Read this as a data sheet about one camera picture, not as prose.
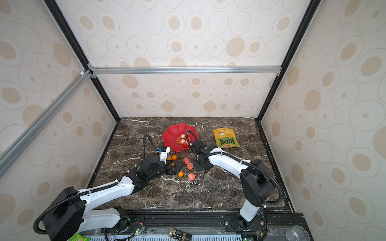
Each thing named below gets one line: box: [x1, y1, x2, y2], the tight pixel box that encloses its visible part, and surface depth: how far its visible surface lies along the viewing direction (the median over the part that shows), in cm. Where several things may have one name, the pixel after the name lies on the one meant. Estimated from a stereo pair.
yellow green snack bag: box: [212, 127, 240, 149], surface depth 108 cm
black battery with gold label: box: [168, 227, 193, 241], surface depth 70 cm
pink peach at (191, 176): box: [187, 173, 196, 181], surface depth 89 cm
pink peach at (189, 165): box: [186, 162, 194, 171], surface depth 93 cm
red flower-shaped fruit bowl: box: [161, 123, 199, 153], surface depth 111 cm
